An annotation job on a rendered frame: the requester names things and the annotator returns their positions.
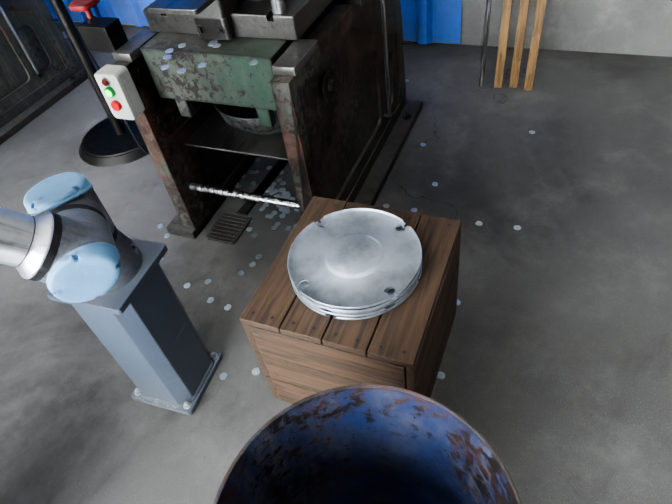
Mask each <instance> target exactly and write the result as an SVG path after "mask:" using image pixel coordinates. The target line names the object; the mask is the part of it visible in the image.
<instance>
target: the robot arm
mask: <svg viewBox="0 0 672 504"><path fill-rule="evenodd" d="M23 203H24V206H25V207H26V209H27V212H28V213H29V214H31V216H30V215H27V214H24V213H20V212H17V211H13V210H10V209H7V208H3V207H0V264H4V265H9V266H13V267H15V268H16V269H17V270H18V272H19V273H20V275H21V277H22V278H24V279H27V280H32V281H37V282H41V283H46V284H47V288H48V290H49V291H50V292H51V293H52V294H53V295H54V296H55V297H56V298H58V299H60V300H62V301H65V302H72V303H78V302H85V301H90V300H93V299H95V298H96V297H97V296H103V295H107V294H110V293H112V292H115V291H117V290H119V289H120V288H122V287H124V286H125V285H126V284H128V283H129V282H130V281H131V280H132V279H133V278H134V277H135V276H136V274H137V273H138V271H139V270H140V268H141V265H142V254H141V251H140V250H139V248H138V246H137V245H136V243H135V242H134V241H133V240H131V239H130V238H129V237H127V236H126V235H125V234H123V233H122V232H121V231H119V230H118V229H117V228H116V226H115V224H114V223H113V221H112V219H111V218H110V216H109V214H108V212H107V211H106V209H105V207H104V206H103V204H102V202H101V201H100V199H99V197H98V196H97V194H96V192H95V191H94V189H93V185H92V184H91V183H90V182H89V181H88V179H87V178H86V177H85V176H84V175H83V174H81V173H78V172H65V173H60V174H57V175H53V176H51V177H48V178H46V179H44V180H42V181H40V182H39V183H37V184H36V185H35V186H33V187H32V188H31V189H30V190H29V191H28V192H27V193H26V195H25V197H24V200H23Z"/></svg>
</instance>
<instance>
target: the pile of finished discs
mask: <svg viewBox="0 0 672 504"><path fill-rule="evenodd" d="M320 220H321V223H319V222H318V221H317V222H315V223H314V221H313V222H312V223H311V224H309V225H308V226H307V227H305V228H304V229H303V230H302V231H301V232H300V233H299V234H298V236H297V237H296V238H295V240H294V241H293V243H292V245H291V247H290V250H289V253H288V259H287V266H288V272H289V276H290V280H291V283H292V286H293V289H294V291H295V293H296V295H297V296H298V298H299V299H300V300H301V301H302V302H303V303H304V304H305V305H306V306H307V307H309V308H310V309H312V310H313V311H315V312H317V313H319V314H321V315H324V316H327V317H330V316H331V315H333V316H334V317H333V318H334V319H340V320H361V319H368V318H372V317H376V316H379V315H382V314H384V313H386V312H389V311H391V310H392V309H394V308H396V307H397V306H399V305H400V304H401V303H403V302H404V301H405V300H406V299H407V298H408V297H409V296H410V295H411V294H412V292H413V291H414V289H415V288H416V286H417V284H418V282H419V281H418V279H420V276H421V272H422V247H421V243H420V240H419V238H418V236H417V234H416V232H415V231H414V230H413V228H412V227H411V226H410V227H409V226H406V227H404V225H405V223H404V222H403V220H402V219H401V218H399V217H397V216H395V215H393V214H391V213H388V212H385V211H382V210H377V209H370V208H352V209H345V210H340V211H336V212H333V213H330V214H327V215H325V216H323V218H322V219H320Z"/></svg>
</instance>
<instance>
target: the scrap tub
mask: <svg viewBox="0 0 672 504"><path fill-rule="evenodd" d="M213 504H522V502H521V499H520V496H519V494H518V491H517V489H516V486H515V484H514V482H513V480H512V478H511V476H510V474H509V472H508V471H507V469H506V467H505V466H504V464H503V462H502V461H501V459H500V458H499V456H498V455H497V454H496V452H495V451H494V449H493V448H492V447H491V445H490V444H489V443H488V442H487V441H486V440H485V439H484V437H483V436H482V435H481V434H480V433H479V432H478V431H477V430H476V429H475V428H474V427H473V426H472V425H471V424H469V423H468V422H467V421H466V420H464V419H463V418H462V417H461V416H459V415H458V414H457V413H455V412H454V411H452V410H451V409H449V408H448V407H446V406H444V405H443V404H441V403H439V402H437V401H435V400H433V399H431V398H429V397H426V396H424V395H422V394H419V393H416V392H413V391H410V390H407V389H402V388H398V387H393V386H386V385H376V384H357V385H348V386H341V387H336V388H332V389H328V390H325V391H321V392H318V393H315V394H313V395H310V396H308V397H305V398H303V399H301V400H299V401H297V402H295V403H293V404H292V405H290V406H289V407H287V408H285V409H284V410H282V411H281V412H279V413H278V414H277V415H275V416H274V417H273V418H271V419H270V420H269V421H268V422H267V423H265V424H264V425H263V426H262V427H261V428H260V429H259V430H258V431H257V432H256V433H255V434H254V435H253V436H252V437H251V438H250V439H249V441H248V442H247V443H246V444H245V445H244V447H243V448H242V449H241V450H240V452H239V453H238V455H237V456H236V458H235V459H234V461H233V462H232V464H231V466H230V467H229V469H228V471H227V473H226V474H225V476H224V478H223V481H222V483H221V485H220V487H219V489H218V492H217V495H216V497H215V500H214V503H213Z"/></svg>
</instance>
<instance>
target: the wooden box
mask: <svg viewBox="0 0 672 504"><path fill-rule="evenodd" d="M352 208H370V209H377V210H382V211H385V212H388V213H391V214H393V215H395V216H397V217H399V218H401V219H402V220H403V222H404V223H405V225H404V227H406V226H409V227H410V226H411V227H412V228H413V230H414V231H415V232H416V234H417V236H418V238H419V240H420V243H421V247H422V272H421V276H420V279H418V281H419V282H418V284H417V286H416V288H415V289H414V291H413V292H412V294H411V295H410V296H409V297H408V298H407V299H406V300H405V301H404V302H403V303H401V304H400V305H399V306H397V307H396V308H394V309H392V310H391V311H389V312H386V313H384V314H382V315H379V316H376V317H372V318H368V319H361V320H340V319H334V318H333V317H334V316H333V315H331V316H330V317H327V316H324V315H321V314H319V313H317V312H315V311H313V310H312V309H310V308H309V307H307V306H306V305H305V304H304V303H303V302H302V301H301V300H300V299H299V298H298V296H297V295H296V293H295V291H294V289H293V286H292V283H291V280H290V276H289V272H288V266H287V259H288V253H289V250H290V247H291V245H292V243H293V241H294V240H295V238H296V237H297V236H298V234H299V233H300V232H301V231H302V230H303V229H304V228H305V227H307V226H308V225H309V224H311V223H312V222H313V221H314V223H315V222H317V221H318V222H319V223H321V220H320V219H322V218H323V216H325V215H327V214H330V213H333V212H336V211H340V210H345V209H352ZM460 227H461V221H460V220H454V219H449V218H443V217H437V216H431V215H425V214H423V215H422V217H421V214H419V213H413V212H407V211H401V210H395V209H389V208H384V210H383V207H377V206H371V205H365V204H359V203H354V202H348V203H347V201H342V200H336V199H330V198H324V197H318V196H313V198H312V199H311V201H310V203H309V204H308V206H307V208H306V209H305V211H304V212H303V214H302V216H301V217H300V219H299V221H298V222H297V224H296V226H295V227H294V229H293V231H292V232H291V234H290V236H289V237H288V239H287V241H286V242H285V244H284V246H283V247H282V249H281V250H280V252H279V254H278V255H277V257H276V259H275V260H274V262H273V264H272V265H271V267H270V269H269V270H268V272H267V274H266V275H265V277H264V279H263V280H262V282H261V284H260V285H259V287H258V288H257V290H256V292H255V293H254V295H253V297H252V298H251V300H250V302H249V303H248V305H247V307H246V308H245V310H244V312H243V313H242V315H241V317H240V321H241V323H242V325H243V327H244V329H245V332H246V334H247V336H248V339H249V341H250V343H251V346H252V348H253V350H254V352H255V355H256V357H257V359H258V362H259V364H260V366H261V369H262V371H263V373H264V375H265V378H266V380H267V382H268V385H269V387H270V389H271V392H272V394H273V396H274V397H275V398H278V399H280V400H282V401H285V402H288V403H292V404H293V403H295V402H297V401H299V400H301V399H303V398H305V397H308V396H310V395H313V394H315V393H318V392H321V391H325V390H328V389H332V388H336V387H341V386H348V385H357V384H376V385H386V386H393V387H398V388H402V389H407V390H410V391H413V392H416V393H419V394H422V395H424V396H426V397H429V398H431V395H432V391H433V388H434V385H435V381H436V378H437V374H438V371H439V368H440V364H441V361H442V358H443V354H444V351H445V348H446V344H447V341H448V337H449V334H450V331H451V327H452V324H453V321H454V317H455V314H456V307H457V290H458V288H457V287H458V274H459V257H460V241H461V228H460Z"/></svg>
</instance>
